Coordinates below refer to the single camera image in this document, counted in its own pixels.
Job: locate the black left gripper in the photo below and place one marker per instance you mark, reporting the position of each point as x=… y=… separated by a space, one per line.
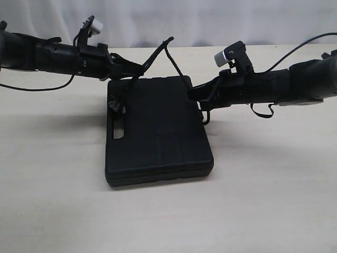
x=93 y=62

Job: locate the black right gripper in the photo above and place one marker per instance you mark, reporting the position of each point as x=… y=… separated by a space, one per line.
x=223 y=91

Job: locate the black plastic carrying case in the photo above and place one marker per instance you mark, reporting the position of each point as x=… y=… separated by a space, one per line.
x=164 y=136

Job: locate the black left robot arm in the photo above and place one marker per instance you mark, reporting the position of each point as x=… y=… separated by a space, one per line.
x=23 y=52

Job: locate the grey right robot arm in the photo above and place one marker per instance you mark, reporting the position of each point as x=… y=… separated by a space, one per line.
x=304 y=83

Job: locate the white backdrop curtain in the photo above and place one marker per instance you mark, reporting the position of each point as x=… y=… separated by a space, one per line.
x=191 y=23

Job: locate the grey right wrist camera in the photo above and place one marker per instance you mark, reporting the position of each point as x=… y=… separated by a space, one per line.
x=236 y=57

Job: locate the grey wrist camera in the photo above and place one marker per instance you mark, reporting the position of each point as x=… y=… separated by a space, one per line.
x=236 y=57
x=92 y=26

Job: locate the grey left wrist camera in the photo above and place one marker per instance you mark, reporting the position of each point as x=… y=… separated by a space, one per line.
x=92 y=26

